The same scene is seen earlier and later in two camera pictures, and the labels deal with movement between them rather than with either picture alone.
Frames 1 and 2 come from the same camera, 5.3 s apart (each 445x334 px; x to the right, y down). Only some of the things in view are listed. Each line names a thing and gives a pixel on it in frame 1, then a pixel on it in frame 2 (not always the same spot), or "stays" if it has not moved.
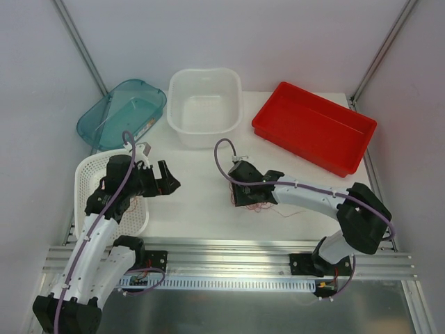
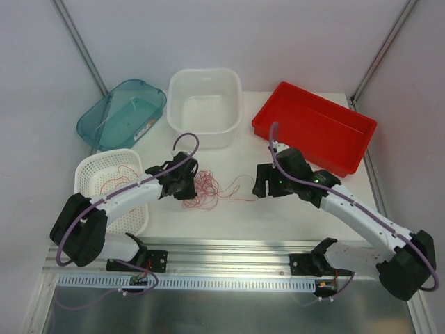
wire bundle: [260, 206] -> [208, 191]
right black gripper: [244, 192] -> [270, 180]
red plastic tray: [328, 134] stays
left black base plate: [156, 259] stays
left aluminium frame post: [80, 46] stays
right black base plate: [304, 264] stays
